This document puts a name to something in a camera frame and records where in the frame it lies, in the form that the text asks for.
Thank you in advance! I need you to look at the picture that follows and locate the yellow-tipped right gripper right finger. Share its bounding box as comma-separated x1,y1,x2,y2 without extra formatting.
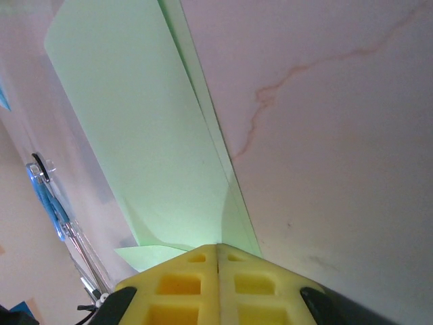
218,242,369,325

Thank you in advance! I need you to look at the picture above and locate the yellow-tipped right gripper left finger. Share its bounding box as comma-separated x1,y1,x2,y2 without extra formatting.
90,242,220,325

